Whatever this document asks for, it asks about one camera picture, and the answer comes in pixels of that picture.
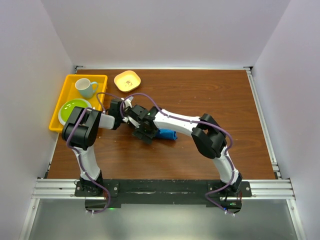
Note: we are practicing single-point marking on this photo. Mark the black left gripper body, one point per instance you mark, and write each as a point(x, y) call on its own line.
point(133, 123)

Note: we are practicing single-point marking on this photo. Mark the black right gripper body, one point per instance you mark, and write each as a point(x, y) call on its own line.
point(140, 131)

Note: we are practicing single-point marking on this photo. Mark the blue cloth napkin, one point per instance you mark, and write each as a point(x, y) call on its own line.
point(166, 134)

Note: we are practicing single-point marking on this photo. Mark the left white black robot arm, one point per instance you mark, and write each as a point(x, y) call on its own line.
point(80, 133)

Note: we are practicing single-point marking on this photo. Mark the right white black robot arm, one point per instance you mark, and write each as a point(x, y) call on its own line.
point(208, 137)

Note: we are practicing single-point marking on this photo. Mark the yellow square bowl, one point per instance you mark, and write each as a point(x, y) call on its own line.
point(127, 81)

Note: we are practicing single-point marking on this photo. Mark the light blue ceramic mug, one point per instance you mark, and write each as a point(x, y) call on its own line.
point(86, 88)

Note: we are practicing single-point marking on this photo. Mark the green plate white rim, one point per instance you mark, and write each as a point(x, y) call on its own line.
point(66, 110)

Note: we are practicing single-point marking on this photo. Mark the yellow plastic tray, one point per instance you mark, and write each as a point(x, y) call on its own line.
point(70, 97)

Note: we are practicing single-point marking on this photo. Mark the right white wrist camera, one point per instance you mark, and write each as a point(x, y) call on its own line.
point(133, 115)

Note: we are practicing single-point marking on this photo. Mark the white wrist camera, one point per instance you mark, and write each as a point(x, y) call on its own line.
point(127, 104)
point(133, 115)

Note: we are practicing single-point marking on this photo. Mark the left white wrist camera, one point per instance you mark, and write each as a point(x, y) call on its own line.
point(127, 104)

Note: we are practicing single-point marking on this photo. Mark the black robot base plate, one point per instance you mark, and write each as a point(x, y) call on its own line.
point(166, 192)

